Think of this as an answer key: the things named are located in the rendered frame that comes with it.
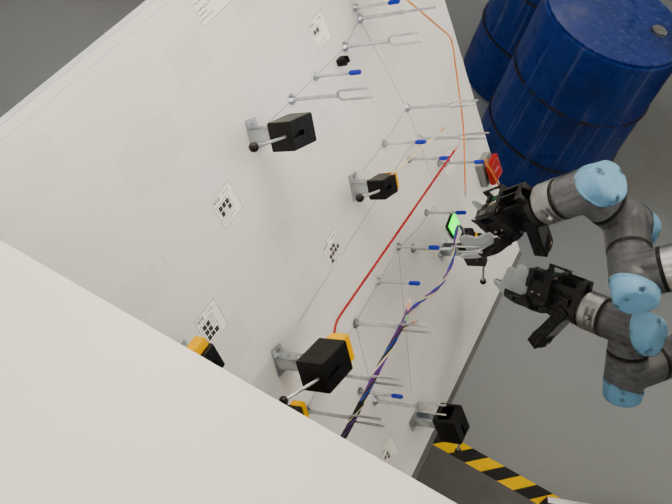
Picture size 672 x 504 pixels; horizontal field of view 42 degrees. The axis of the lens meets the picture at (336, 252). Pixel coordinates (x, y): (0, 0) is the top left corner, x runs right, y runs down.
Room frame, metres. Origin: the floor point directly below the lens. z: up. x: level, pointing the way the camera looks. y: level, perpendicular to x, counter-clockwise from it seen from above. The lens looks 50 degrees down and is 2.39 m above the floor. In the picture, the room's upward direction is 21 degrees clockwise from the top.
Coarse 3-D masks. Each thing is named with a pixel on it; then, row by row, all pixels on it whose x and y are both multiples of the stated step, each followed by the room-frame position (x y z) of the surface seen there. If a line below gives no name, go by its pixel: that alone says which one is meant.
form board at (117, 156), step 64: (256, 0) 1.03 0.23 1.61; (320, 0) 1.17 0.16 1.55; (384, 0) 1.33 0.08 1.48; (128, 64) 0.77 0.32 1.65; (192, 64) 0.86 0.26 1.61; (256, 64) 0.97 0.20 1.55; (320, 64) 1.10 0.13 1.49; (384, 64) 1.26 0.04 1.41; (448, 64) 1.46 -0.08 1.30; (0, 128) 0.58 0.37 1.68; (64, 128) 0.64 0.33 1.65; (128, 128) 0.72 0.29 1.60; (192, 128) 0.80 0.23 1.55; (320, 128) 1.03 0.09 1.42; (384, 128) 1.18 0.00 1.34; (448, 128) 1.37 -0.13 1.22; (0, 192) 0.53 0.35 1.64; (64, 192) 0.59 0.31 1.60; (128, 192) 0.66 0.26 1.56; (192, 192) 0.74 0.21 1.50; (256, 192) 0.84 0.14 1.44; (320, 192) 0.95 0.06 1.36; (448, 192) 1.28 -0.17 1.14; (64, 256) 0.54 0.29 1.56; (128, 256) 0.61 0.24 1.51; (192, 256) 0.68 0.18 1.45; (256, 256) 0.77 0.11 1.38; (320, 256) 0.88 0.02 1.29; (384, 256) 1.02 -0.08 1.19; (448, 256) 1.19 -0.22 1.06; (512, 256) 1.42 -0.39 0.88; (192, 320) 0.62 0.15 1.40; (256, 320) 0.71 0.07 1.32; (320, 320) 0.81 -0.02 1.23; (384, 320) 0.94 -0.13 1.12; (448, 320) 1.10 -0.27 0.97; (256, 384) 0.64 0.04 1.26; (448, 384) 1.01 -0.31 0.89
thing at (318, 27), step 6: (318, 12) 1.15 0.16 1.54; (312, 18) 1.13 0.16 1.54; (318, 18) 1.14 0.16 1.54; (324, 18) 1.16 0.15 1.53; (312, 24) 1.12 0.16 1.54; (318, 24) 1.14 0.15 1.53; (324, 24) 1.15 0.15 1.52; (312, 30) 1.12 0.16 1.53; (318, 30) 1.13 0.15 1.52; (324, 30) 1.14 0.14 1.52; (312, 36) 1.11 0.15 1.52; (318, 36) 1.12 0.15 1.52; (324, 36) 1.14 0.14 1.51; (330, 36) 1.15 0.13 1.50; (318, 42) 1.12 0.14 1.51; (324, 42) 1.13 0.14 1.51; (318, 48) 1.11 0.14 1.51
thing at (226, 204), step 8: (224, 184) 0.79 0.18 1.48; (224, 192) 0.79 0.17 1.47; (232, 192) 0.80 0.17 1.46; (216, 200) 0.77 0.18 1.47; (224, 200) 0.78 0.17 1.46; (232, 200) 0.79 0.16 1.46; (216, 208) 0.76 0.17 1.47; (224, 208) 0.77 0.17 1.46; (232, 208) 0.78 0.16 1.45; (240, 208) 0.80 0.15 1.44; (224, 216) 0.76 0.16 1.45; (232, 216) 0.78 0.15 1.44; (224, 224) 0.76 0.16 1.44
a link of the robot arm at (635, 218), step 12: (624, 204) 1.11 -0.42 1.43; (636, 204) 1.12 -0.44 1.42; (612, 216) 1.09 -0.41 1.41; (624, 216) 1.09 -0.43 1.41; (636, 216) 1.10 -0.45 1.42; (648, 216) 1.12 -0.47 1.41; (612, 228) 1.08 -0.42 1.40; (624, 228) 1.07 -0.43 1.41; (636, 228) 1.07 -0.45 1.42; (648, 228) 1.09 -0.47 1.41; (660, 228) 1.12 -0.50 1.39; (612, 240) 1.05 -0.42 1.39; (648, 240) 1.06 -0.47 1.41
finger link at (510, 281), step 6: (510, 270) 1.18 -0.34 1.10; (504, 276) 1.18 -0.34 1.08; (510, 276) 1.17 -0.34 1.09; (516, 276) 1.17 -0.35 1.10; (498, 282) 1.18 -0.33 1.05; (504, 282) 1.17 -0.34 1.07; (510, 282) 1.16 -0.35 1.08; (516, 282) 1.16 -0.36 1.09; (522, 282) 1.16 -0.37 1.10; (498, 288) 1.16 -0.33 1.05; (504, 288) 1.15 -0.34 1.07; (510, 288) 1.15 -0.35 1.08; (516, 288) 1.15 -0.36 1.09; (522, 288) 1.15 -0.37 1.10; (522, 294) 1.14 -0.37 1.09
